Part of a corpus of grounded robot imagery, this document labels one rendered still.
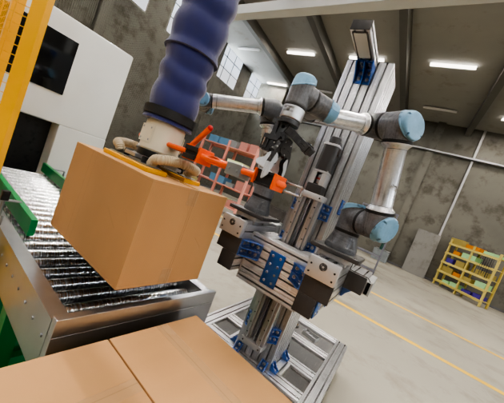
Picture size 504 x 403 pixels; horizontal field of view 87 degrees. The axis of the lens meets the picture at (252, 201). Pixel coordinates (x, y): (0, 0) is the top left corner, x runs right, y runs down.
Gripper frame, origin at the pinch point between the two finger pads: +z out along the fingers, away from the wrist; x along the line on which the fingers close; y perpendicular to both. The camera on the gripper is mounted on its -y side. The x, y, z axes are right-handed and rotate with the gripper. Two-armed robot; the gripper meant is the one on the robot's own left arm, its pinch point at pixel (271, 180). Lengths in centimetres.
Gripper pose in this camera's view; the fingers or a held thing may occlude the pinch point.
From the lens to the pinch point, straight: 88.0
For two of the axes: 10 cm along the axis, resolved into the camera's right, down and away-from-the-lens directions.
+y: -7.8, -3.4, 5.3
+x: -5.1, -1.6, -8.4
